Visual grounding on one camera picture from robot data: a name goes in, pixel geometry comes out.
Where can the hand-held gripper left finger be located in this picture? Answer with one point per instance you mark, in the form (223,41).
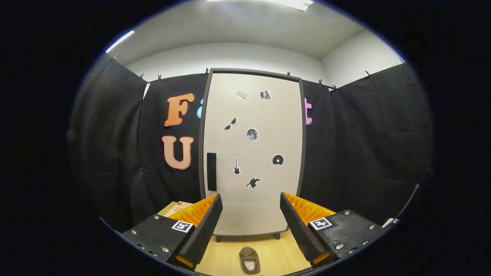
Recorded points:
(205,230)

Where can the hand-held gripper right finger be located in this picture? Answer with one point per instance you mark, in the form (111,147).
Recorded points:
(299,230)

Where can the beige shoe cabinet door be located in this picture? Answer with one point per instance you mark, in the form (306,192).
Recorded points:
(261,207)

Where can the brown fuzzy shoe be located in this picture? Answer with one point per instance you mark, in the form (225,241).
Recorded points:
(249,257)

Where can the dark grey shoe cabinet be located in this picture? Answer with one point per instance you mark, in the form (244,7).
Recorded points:
(304,153)

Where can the orange and white cover book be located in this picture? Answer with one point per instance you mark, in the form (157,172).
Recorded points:
(182,209)

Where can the white and green object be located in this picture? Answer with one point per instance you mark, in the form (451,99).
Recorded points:
(390,222)

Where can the black backdrop cloth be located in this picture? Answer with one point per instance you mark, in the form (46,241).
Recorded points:
(364,153)

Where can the row of black cloth clips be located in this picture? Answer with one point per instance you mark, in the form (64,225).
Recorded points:
(159,78)

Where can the ceiling light panel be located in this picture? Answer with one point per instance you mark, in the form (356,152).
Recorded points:
(291,4)
(119,41)

